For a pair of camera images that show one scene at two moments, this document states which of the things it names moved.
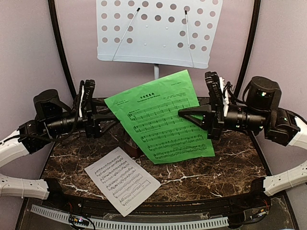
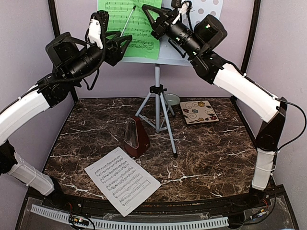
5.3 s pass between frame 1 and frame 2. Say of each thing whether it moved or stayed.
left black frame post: stayed
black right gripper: moved
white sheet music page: stayed
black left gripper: moved
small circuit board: stayed
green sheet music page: moved
